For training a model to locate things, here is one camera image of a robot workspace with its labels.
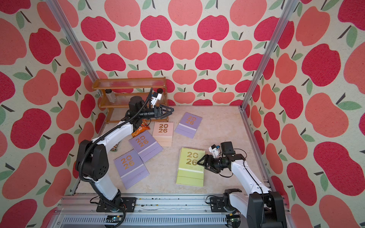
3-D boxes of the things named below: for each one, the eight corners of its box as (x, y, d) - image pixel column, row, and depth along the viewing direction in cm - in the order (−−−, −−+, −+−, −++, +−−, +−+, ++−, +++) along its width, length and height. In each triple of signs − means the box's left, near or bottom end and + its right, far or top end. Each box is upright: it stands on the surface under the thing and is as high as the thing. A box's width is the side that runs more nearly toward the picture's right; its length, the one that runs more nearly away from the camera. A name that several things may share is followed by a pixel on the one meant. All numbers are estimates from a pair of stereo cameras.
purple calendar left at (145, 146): (144, 163, 91) (143, 162, 90) (128, 142, 101) (127, 140, 99) (162, 149, 98) (162, 148, 96) (146, 131, 107) (145, 129, 106)
